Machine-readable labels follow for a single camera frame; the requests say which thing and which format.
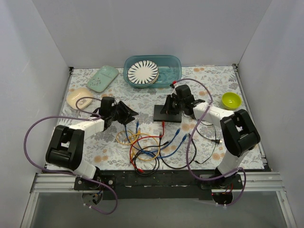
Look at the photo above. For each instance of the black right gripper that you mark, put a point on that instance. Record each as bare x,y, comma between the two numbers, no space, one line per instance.
173,104

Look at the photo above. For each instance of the green rectangular ceramic dish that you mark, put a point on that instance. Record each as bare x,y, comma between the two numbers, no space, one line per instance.
102,78

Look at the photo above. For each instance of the blue striped white plate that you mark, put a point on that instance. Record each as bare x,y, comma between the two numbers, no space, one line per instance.
143,72

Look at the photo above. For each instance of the beige square panda dish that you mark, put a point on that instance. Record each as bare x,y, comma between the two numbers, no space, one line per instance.
81,93

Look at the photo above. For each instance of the lime green bowl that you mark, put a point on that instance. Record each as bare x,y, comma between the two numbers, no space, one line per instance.
231,101

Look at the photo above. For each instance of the floral table mat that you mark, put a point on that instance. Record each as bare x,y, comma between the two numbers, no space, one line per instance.
109,151

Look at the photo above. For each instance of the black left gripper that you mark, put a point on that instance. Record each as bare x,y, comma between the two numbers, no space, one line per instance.
120,112

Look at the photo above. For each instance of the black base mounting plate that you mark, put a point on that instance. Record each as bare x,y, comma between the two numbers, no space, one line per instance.
163,184

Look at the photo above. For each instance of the aluminium frame rail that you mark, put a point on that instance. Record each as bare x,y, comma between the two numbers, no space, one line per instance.
256,181

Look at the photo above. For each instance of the teal plastic basin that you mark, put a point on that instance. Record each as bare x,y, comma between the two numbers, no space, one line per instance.
169,70

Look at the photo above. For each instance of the black network switch box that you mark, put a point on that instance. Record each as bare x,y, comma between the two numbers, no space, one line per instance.
170,118

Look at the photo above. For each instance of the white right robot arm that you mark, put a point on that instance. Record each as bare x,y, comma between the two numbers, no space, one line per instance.
239,132

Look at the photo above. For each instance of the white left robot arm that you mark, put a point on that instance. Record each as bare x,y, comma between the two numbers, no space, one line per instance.
67,143

